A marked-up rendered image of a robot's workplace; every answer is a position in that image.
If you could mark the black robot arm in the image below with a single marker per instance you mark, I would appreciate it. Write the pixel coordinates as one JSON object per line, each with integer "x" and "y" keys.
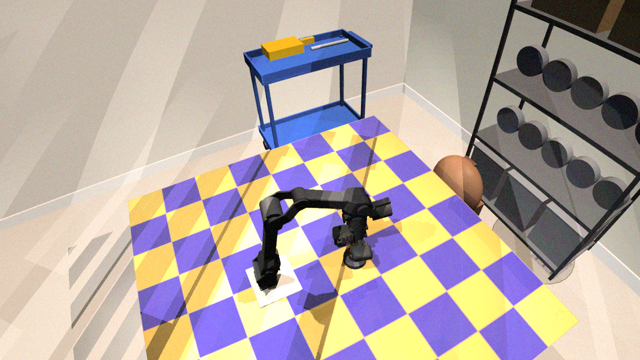
{"x": 354, "y": 202}

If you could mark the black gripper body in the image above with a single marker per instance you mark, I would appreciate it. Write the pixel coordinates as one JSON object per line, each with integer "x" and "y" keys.
{"x": 361, "y": 250}

